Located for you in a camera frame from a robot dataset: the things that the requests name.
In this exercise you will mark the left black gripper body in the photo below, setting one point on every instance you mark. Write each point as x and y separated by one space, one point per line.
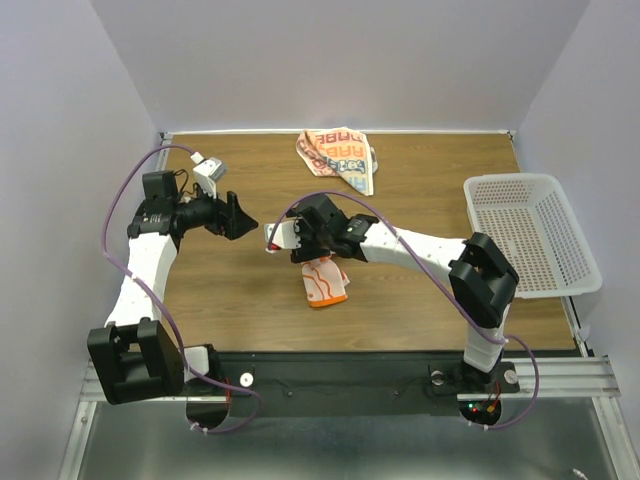
203 212

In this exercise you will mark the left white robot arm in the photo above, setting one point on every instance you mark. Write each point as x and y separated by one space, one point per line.
138 354

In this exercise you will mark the orange flower towel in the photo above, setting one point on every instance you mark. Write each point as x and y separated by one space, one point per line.
324 282

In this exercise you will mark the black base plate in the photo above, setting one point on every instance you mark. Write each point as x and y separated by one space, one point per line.
332 384

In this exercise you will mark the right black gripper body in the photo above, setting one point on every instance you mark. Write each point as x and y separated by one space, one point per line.
313 244

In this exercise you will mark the lettered beige towel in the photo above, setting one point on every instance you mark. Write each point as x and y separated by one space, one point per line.
340 152

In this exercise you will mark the aluminium rail frame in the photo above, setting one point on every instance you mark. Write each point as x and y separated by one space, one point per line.
564 423

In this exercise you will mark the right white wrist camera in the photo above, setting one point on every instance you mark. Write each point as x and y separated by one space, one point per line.
283 236

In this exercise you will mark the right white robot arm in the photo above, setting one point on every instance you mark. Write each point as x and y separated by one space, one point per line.
473 274

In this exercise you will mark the white plastic basket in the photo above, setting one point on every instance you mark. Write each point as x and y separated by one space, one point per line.
530 219

